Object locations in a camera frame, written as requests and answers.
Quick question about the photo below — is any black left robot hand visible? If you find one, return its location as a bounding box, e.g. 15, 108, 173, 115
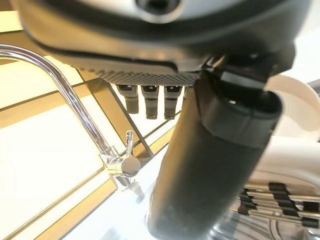
9, 0, 311, 240

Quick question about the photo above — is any white ceramic plate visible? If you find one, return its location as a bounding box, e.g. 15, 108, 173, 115
264, 74, 320, 139
246, 136, 320, 198

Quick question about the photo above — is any steel dish drying rack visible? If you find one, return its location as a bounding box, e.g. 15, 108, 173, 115
208, 182, 320, 240

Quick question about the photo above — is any chrome gooseneck kitchen faucet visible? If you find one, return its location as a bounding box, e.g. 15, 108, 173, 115
0, 43, 145, 201

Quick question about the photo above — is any gold window frame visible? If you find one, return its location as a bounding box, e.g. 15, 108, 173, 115
0, 29, 185, 240

